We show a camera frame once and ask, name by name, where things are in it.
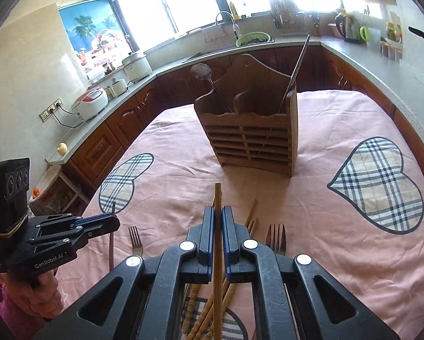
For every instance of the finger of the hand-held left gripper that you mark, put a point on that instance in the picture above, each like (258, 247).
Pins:
(98, 220)
(102, 231)

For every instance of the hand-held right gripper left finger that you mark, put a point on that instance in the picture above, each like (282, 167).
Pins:
(212, 228)

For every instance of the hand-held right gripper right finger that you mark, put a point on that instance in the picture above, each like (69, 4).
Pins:
(228, 228)

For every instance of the dark wooden chopstick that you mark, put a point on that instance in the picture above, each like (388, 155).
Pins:
(111, 255)

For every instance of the bunch of light chopsticks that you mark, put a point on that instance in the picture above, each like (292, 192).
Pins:
(251, 216)

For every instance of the light wooden chopstick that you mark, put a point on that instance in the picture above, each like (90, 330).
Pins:
(217, 198)

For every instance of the wooden utensil holder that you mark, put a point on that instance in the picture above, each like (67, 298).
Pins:
(247, 141)

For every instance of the person's left hand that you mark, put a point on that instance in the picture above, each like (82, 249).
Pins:
(44, 294)

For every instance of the metal fork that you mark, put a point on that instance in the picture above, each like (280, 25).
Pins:
(275, 237)
(135, 239)

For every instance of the white storage shelf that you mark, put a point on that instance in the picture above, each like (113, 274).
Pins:
(60, 193)

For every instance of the pink tablecloth with plaid hearts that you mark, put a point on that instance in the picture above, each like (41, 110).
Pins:
(183, 170)

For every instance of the pale yellow fruit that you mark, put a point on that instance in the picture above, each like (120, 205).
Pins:
(62, 148)

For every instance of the wooden base cabinets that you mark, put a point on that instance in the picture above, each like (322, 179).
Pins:
(127, 113)

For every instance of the white and red rice cooker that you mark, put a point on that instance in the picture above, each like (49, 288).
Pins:
(90, 104)

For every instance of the small white cooker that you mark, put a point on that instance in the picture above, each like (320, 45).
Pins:
(118, 86)

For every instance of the metal ladle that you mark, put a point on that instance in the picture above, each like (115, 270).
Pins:
(200, 71)

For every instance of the large white cooker pot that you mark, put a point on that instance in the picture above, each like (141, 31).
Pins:
(137, 67)

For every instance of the long metal utensil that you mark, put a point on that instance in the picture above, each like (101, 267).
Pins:
(298, 67)

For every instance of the kitchen sink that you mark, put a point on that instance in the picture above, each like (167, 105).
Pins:
(212, 51)

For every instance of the green colander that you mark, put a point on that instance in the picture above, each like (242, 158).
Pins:
(252, 39)

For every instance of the kitchen faucet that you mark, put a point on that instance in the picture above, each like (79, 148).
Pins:
(236, 30)

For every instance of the yellow bottle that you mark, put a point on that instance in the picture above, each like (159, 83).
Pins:
(234, 10)

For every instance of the grey kitchen countertop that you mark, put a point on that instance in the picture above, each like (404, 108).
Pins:
(374, 67)

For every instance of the metal dish rack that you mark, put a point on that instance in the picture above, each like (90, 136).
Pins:
(286, 17)

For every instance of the kitchen window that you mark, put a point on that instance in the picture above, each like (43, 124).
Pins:
(198, 0)

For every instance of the steel electric kettle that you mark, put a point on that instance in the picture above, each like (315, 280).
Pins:
(346, 26)

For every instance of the clear container with green lid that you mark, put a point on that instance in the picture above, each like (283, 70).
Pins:
(365, 32)

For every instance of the seasoning jar set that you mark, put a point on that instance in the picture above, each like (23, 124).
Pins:
(390, 50)

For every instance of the wall socket strip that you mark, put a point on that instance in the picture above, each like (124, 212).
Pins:
(51, 109)

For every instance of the tropical fruit wall poster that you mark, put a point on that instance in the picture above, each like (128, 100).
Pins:
(88, 28)

